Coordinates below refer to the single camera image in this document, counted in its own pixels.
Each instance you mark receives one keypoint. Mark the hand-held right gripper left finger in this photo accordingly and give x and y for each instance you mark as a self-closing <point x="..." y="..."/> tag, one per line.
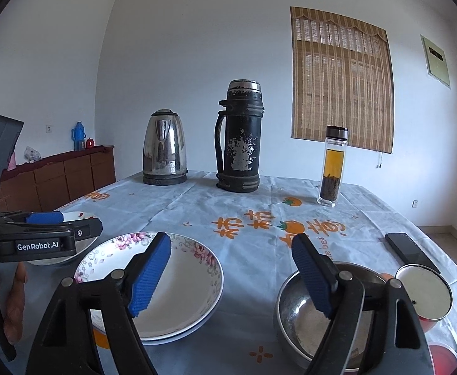
<point x="150" y="277"/>

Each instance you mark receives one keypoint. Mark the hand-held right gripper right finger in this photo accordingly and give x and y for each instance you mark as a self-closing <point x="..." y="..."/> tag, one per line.
<point x="314" y="277"/>

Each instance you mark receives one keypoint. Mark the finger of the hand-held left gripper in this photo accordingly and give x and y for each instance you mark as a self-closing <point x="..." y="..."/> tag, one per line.
<point x="45" y="217"/>
<point x="87" y="232"/>

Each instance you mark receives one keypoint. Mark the small white bowl stack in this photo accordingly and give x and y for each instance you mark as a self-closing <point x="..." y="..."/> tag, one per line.
<point x="76" y="215"/>

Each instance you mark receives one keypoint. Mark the large white floral plate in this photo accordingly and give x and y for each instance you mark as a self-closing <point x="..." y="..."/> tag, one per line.
<point x="185" y="281"/>

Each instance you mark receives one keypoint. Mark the stainless steel bowl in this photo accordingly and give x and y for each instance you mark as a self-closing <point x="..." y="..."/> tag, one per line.
<point x="302" y="320"/>

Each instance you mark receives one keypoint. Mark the white enamel bowl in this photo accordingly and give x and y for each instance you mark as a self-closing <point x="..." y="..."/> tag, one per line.
<point x="423" y="293"/>

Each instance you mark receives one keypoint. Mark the red bowl white inside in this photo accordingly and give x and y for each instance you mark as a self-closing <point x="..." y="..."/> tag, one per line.
<point x="443" y="355"/>

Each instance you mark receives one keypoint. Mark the person's left hand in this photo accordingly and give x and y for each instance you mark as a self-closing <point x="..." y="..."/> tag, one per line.
<point x="17" y="300"/>

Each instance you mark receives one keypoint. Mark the clear plastic bag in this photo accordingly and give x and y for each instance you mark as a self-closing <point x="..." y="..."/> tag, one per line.
<point x="32" y="154"/>

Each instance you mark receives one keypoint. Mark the brown wooden cabinet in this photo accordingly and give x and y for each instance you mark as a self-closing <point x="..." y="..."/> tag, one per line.
<point x="56" y="175"/>

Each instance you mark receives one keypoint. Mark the plain white plate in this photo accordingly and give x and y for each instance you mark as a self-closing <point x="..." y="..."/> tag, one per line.
<point x="198" y="326"/>

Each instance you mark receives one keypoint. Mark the blue thermos jug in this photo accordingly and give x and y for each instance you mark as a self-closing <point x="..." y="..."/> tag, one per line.
<point x="78" y="136"/>

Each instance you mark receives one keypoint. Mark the black smartphone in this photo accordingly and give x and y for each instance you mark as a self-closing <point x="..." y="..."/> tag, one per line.
<point x="408" y="248"/>

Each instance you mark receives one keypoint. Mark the glass tea bottle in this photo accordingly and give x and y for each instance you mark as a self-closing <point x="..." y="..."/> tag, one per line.
<point x="332" y="164"/>

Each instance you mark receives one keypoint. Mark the stainless steel electric kettle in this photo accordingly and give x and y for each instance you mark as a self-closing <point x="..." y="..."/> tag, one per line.
<point x="164" y="144"/>

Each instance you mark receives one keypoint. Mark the worn black thermos flask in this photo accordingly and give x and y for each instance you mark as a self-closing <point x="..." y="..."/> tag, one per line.
<point x="240" y="144"/>

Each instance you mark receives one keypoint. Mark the bamboo window blind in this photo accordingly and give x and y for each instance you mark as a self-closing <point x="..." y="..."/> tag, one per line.
<point x="341" y="78"/>

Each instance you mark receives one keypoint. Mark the pale wall panel box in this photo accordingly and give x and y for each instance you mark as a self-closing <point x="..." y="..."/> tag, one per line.
<point x="436" y="62"/>

